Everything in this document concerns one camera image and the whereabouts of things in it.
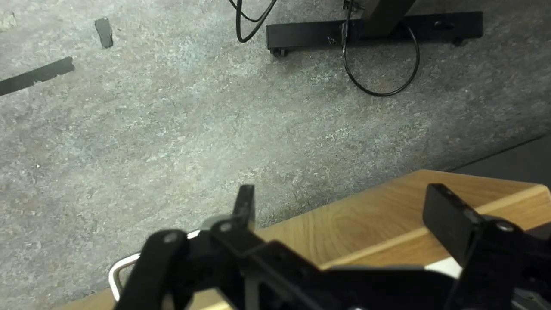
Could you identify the long black floor tape strip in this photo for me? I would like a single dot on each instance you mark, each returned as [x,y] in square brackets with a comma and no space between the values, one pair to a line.
[34,77]

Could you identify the black wheeled stand base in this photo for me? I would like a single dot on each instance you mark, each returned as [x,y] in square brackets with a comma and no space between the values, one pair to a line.
[366,27]

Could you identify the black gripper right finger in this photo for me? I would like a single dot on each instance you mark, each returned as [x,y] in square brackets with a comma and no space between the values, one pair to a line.
[499,268]

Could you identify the short black floor tape strip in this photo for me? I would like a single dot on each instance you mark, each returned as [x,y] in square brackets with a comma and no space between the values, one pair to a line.
[103,32]

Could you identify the wooden front white drawer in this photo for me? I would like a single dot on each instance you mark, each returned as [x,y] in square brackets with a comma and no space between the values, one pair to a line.
[372,223]

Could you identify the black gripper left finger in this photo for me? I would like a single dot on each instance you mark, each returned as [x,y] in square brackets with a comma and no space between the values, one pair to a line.
[189,268]

